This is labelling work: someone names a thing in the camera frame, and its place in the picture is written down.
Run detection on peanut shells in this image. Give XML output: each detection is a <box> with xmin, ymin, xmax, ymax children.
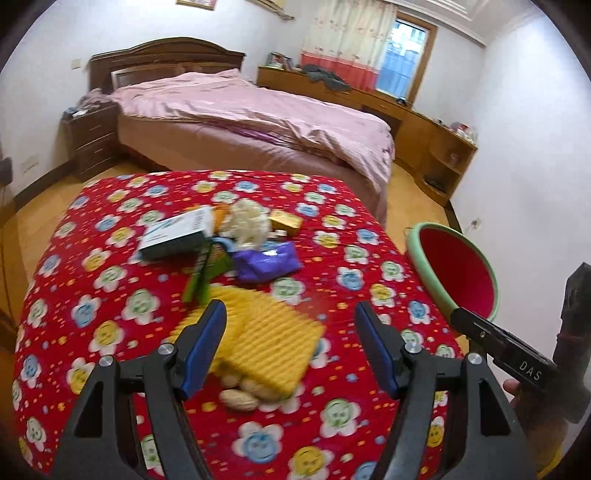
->
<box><xmin>219</xmin><ymin>374</ymin><xmax>280</xmax><ymax>412</ymax></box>

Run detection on red flower-print blanket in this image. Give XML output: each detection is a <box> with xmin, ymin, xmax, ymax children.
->
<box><xmin>12</xmin><ymin>171</ymin><xmax>461</xmax><ymax>479</ymax></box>

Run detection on cream paper ball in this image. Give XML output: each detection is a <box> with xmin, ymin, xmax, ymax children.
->
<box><xmin>223</xmin><ymin>199</ymin><xmax>270</xmax><ymax>250</ymax></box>

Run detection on purple plastic bag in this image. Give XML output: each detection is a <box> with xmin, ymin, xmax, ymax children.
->
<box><xmin>232</xmin><ymin>242</ymin><xmax>303</xmax><ymax>283</ymax></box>

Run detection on yellow bubble wrap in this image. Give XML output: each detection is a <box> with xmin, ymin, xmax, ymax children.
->
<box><xmin>166</xmin><ymin>283</ymin><xmax>260</xmax><ymax>375</ymax></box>

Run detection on dark wooden nightstand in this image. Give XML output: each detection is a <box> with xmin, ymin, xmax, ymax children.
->
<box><xmin>61</xmin><ymin>102</ymin><xmax>120</xmax><ymax>181</ymax></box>

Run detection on framed wedding photo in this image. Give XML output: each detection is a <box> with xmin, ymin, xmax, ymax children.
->
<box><xmin>176</xmin><ymin>0</ymin><xmax>216</xmax><ymax>11</ymax></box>

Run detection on wall air conditioner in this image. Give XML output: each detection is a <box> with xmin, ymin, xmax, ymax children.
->
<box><xmin>250</xmin><ymin>0</ymin><xmax>294</xmax><ymax>21</ymax></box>

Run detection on floral curtain with red hem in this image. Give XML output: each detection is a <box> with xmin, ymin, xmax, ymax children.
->
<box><xmin>301</xmin><ymin>0</ymin><xmax>398</xmax><ymax>91</ymax></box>

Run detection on green and white box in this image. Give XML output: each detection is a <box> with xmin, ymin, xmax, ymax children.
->
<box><xmin>138</xmin><ymin>206</ymin><xmax>214</xmax><ymax>261</ymax></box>

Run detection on yellow foam fruit net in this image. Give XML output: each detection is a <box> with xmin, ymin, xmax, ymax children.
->
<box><xmin>211</xmin><ymin>286</ymin><xmax>325</xmax><ymax>401</ymax></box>

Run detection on red bin with green rim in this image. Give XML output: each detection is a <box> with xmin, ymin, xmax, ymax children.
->
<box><xmin>406</xmin><ymin>222</ymin><xmax>500</xmax><ymax>322</ymax></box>

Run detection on dark clothes on cabinet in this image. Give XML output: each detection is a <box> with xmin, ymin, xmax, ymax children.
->
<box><xmin>301</xmin><ymin>64</ymin><xmax>352</xmax><ymax>92</ymax></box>

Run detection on long wooden cabinet desk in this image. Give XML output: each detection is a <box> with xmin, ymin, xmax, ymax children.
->
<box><xmin>256</xmin><ymin>66</ymin><xmax>477</xmax><ymax>207</ymax></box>

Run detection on small yellow box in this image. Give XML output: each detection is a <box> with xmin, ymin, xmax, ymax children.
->
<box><xmin>269</xmin><ymin>209</ymin><xmax>304</xmax><ymax>236</ymax></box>

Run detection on dark wooden headboard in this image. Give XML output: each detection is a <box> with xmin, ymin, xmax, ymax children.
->
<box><xmin>88</xmin><ymin>37</ymin><xmax>245</xmax><ymax>93</ymax></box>

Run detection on person's right hand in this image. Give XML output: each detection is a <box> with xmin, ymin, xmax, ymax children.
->
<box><xmin>502</xmin><ymin>378</ymin><xmax>521</xmax><ymax>404</ymax></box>

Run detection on window with blue light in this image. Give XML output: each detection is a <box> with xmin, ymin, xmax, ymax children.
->
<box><xmin>376</xmin><ymin>13</ymin><xmax>438</xmax><ymax>106</ymax></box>

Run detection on green wrapper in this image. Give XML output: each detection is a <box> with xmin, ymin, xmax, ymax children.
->
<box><xmin>181</xmin><ymin>239</ymin><xmax>233</xmax><ymax>305</ymax></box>

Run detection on pink bed quilt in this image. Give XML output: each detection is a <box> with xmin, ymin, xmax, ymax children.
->
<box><xmin>110</xmin><ymin>69</ymin><xmax>394</xmax><ymax>192</ymax></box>

